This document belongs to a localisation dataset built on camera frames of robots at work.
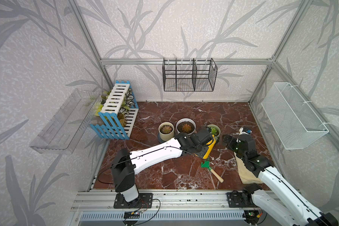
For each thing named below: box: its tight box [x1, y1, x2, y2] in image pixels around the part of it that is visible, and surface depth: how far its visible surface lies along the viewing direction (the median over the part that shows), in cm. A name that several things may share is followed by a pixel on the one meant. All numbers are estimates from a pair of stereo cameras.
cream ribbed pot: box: [158, 121, 175, 142], surface depth 96 cm
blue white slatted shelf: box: [89, 80, 139, 140], surface depth 89 cm
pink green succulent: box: [159, 124, 173, 135], surface depth 95 cm
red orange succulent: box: [182, 123, 192, 133], surface depth 93 cm
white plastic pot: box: [175, 117, 197, 135], surface depth 95 cm
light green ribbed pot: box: [206, 123, 221, 142], surface depth 95 cm
